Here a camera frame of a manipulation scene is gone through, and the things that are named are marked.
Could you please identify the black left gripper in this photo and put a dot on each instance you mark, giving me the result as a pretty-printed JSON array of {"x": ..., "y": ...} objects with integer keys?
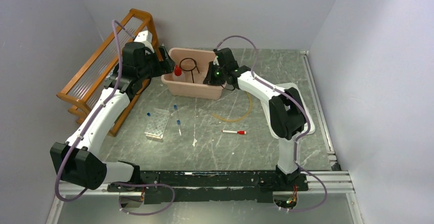
[{"x": 165, "y": 66}]

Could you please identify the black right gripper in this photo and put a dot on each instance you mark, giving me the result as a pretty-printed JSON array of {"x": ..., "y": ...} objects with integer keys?
[{"x": 209, "y": 80}]

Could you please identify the white bottle red cap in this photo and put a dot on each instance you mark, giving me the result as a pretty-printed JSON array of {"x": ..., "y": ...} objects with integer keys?
[{"x": 178, "y": 75}]

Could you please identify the pink plastic bin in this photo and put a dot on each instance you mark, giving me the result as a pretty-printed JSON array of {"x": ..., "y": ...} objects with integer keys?
[{"x": 189, "y": 89}]

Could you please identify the black wire tripod stand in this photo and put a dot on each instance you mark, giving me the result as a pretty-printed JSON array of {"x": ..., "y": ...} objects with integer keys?
[{"x": 190, "y": 65}]

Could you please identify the glass dropper blue fittings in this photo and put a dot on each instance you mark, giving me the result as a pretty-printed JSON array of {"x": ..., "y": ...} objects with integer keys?
[{"x": 178, "y": 119}]

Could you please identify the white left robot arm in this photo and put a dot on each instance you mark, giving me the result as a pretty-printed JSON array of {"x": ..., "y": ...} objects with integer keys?
[{"x": 76, "y": 160}]

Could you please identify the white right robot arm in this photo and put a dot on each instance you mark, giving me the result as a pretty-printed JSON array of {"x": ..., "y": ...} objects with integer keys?
[{"x": 287, "y": 117}]

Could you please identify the clear test tube rack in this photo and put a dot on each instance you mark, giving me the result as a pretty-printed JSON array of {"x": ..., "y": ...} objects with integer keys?
[{"x": 157, "y": 124}]

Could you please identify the red white marker pen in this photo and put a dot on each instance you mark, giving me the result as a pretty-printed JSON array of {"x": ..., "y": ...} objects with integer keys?
[{"x": 240, "y": 132}]

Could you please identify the orange wooden rack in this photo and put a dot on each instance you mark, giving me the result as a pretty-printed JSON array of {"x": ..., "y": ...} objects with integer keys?
[{"x": 84, "y": 89}]

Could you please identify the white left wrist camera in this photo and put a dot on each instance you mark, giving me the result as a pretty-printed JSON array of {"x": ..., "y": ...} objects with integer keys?
[{"x": 144, "y": 37}]

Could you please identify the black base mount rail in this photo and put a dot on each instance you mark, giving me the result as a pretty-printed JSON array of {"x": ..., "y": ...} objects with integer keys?
[{"x": 195, "y": 186}]

